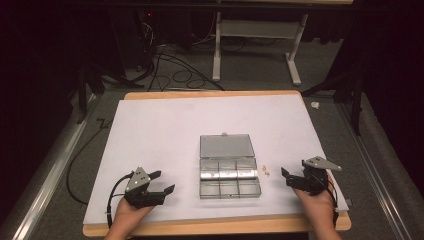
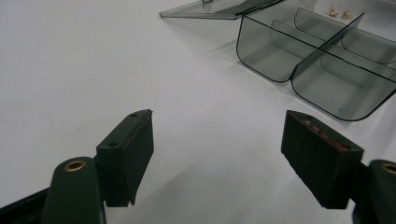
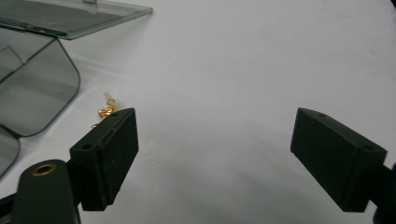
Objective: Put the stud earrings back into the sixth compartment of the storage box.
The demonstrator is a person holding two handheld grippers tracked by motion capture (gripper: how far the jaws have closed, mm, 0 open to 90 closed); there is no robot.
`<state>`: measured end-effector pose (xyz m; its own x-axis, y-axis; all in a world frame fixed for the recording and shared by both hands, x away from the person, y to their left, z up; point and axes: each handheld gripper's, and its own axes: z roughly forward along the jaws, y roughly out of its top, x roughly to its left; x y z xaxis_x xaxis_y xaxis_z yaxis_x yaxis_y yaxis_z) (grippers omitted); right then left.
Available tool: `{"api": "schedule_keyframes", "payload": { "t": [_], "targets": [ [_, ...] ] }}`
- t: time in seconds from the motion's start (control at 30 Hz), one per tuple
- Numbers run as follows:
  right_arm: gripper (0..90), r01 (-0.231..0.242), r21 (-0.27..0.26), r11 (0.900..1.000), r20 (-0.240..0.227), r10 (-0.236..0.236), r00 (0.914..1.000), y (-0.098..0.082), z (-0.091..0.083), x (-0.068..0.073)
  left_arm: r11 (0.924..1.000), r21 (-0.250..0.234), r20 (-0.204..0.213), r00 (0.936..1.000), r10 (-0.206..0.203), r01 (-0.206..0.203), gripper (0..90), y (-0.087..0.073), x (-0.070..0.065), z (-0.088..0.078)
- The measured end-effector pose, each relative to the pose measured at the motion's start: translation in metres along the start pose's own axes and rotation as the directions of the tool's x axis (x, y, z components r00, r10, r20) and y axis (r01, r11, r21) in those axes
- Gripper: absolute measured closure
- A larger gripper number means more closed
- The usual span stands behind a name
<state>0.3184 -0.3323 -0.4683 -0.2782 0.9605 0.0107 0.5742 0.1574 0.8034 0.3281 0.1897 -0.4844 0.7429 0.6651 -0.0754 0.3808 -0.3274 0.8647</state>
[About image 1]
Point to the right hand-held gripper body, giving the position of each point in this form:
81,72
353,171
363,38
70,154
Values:
316,178

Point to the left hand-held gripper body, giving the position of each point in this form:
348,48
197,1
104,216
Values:
137,180

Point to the person's right hand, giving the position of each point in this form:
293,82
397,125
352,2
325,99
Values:
318,206

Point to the person's left hand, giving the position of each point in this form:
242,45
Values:
129,216

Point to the small grey table clip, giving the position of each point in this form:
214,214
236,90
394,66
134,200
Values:
348,202

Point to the white table mat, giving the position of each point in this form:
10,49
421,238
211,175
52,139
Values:
166,133

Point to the clear plastic compartment box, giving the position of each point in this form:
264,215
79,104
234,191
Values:
229,166

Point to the crumpled white paper scrap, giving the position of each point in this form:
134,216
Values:
315,105

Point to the black stand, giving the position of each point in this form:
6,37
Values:
87,83
350,90

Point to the dark computer tower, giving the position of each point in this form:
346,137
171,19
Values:
140,36

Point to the aluminium rail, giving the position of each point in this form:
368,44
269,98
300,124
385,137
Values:
376,166
43,186

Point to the white metal desk frame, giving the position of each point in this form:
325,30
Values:
260,29

